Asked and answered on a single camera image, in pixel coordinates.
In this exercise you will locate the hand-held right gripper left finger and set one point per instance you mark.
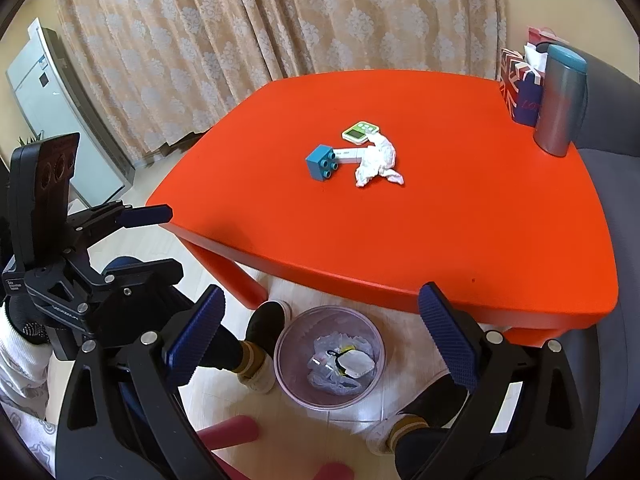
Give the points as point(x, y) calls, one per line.
point(195, 345)

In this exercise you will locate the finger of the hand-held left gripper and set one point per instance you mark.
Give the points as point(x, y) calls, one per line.
point(145, 275)
point(145, 215)

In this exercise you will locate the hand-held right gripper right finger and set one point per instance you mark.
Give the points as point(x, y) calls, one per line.
point(450, 340)

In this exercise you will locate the white fabric pouch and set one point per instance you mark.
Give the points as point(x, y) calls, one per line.
point(357, 362)

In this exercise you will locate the translucent trash bin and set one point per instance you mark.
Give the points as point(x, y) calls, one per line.
point(292, 350)

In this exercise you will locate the person's left forearm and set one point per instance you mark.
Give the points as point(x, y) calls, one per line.
point(20, 360)

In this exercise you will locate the pink stool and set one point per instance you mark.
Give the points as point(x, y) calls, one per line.
point(230, 432)

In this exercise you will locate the red table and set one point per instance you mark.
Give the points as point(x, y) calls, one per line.
point(450, 210)

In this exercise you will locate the clear plastic bin liner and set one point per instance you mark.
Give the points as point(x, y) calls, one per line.
point(320, 382)

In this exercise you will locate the green plant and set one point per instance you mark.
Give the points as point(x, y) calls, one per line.
point(30, 138)

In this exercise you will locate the white standing air conditioner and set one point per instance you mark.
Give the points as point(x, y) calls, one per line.
point(55, 110)

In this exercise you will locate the blue toy block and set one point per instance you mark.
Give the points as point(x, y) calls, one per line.
point(320, 157)

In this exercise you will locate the white stick tube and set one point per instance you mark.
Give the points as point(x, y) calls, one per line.
point(352, 154)

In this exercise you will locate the grey sofa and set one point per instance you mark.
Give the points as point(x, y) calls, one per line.
point(620, 210)

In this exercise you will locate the green digital timer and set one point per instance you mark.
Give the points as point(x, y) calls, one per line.
point(357, 131)

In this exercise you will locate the beige patterned curtain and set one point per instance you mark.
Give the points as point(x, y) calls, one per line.
point(275, 20)

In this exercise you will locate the grey tumbler with blue lid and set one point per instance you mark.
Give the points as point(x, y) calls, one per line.
point(557, 105)

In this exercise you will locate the flag print tissue box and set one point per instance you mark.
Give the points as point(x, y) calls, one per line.
point(517, 90)

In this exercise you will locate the white tissue sheet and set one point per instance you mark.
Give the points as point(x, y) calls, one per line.
point(532, 55)

